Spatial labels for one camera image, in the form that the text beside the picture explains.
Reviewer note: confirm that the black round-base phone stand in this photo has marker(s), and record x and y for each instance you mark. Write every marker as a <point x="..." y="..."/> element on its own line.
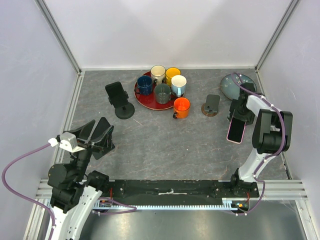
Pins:
<point x="123" y="108"/>

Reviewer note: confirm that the pink case smartphone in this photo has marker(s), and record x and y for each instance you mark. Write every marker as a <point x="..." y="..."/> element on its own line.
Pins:
<point x="236" y="131"/>

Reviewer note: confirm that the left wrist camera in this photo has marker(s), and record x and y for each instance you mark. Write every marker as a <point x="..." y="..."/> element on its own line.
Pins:
<point x="66" y="141"/>

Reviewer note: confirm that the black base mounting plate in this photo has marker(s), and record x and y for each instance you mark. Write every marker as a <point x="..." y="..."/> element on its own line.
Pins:
<point x="178" y="192"/>

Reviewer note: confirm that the cream mug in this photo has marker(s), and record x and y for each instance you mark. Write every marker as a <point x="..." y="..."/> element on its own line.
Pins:
<point x="158" y="74"/>

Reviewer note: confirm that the yellow mug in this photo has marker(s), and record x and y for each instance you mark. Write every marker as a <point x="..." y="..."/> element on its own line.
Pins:
<point x="170" y="73"/>

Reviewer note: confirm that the black angled phone stand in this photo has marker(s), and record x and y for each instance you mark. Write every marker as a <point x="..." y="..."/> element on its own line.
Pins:
<point x="97" y="156"/>

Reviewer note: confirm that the light blue white mug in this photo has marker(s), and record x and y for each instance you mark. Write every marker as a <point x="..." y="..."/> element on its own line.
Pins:
<point x="178" y="85"/>

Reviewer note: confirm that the grey glass mug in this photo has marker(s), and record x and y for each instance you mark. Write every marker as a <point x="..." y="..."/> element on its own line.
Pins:
<point x="163" y="94"/>

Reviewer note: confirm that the blue ceramic plate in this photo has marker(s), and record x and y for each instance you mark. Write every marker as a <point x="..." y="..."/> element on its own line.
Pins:
<point x="230" y="89"/>

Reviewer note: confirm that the slotted cable duct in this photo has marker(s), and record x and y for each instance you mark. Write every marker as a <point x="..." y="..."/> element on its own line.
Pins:
<point x="226" y="205"/>

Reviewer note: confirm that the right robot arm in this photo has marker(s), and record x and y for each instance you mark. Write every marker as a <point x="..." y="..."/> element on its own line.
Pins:
<point x="271" y="136"/>

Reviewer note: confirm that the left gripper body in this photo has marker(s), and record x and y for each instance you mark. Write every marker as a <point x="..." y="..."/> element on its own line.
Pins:
<point x="89" y="146"/>

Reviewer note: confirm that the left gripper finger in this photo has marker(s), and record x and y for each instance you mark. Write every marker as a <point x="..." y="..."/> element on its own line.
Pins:
<point x="80" y="134"/>
<point x="102" y="135"/>

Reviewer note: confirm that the dark blue mug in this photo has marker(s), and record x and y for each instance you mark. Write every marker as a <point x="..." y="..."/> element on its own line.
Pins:
<point x="144" y="85"/>

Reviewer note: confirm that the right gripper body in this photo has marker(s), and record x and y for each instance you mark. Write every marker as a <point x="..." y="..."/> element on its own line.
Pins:
<point x="240" y="112"/>

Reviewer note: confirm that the black phone on stand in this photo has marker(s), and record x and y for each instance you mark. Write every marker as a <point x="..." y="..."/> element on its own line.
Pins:
<point x="115" y="93"/>

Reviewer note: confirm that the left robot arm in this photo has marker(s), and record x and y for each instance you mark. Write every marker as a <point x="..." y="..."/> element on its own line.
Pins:
<point x="73" y="191"/>

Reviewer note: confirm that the orange mug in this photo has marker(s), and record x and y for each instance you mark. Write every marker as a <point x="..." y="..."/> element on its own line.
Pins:
<point x="181" y="107"/>

